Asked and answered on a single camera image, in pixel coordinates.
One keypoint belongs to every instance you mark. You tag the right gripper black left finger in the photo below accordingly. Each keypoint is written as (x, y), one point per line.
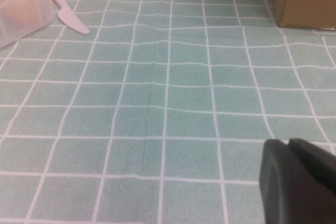
(288, 190)

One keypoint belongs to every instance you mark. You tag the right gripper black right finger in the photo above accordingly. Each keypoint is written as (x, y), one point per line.
(320, 163)

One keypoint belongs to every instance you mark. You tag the clear plastic egg box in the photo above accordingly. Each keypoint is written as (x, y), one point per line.
(45, 3)

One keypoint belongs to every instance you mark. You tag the orange egg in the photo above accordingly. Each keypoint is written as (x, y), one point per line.
(21, 6)

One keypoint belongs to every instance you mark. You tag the green checked tablecloth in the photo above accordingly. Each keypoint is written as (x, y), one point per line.
(168, 103)

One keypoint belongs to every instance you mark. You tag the pink plastic knife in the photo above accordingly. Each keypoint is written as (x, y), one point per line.
(71, 20)

